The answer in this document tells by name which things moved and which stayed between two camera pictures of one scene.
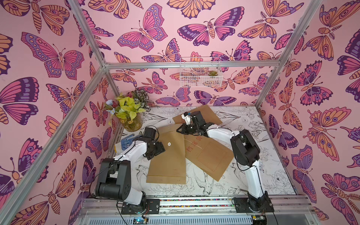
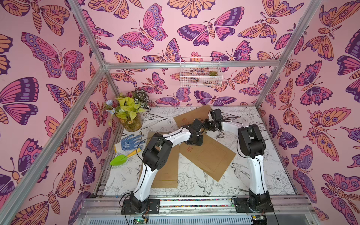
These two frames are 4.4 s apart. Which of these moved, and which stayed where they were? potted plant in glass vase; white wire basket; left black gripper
Moved: left black gripper
Stayed: white wire basket; potted plant in glass vase
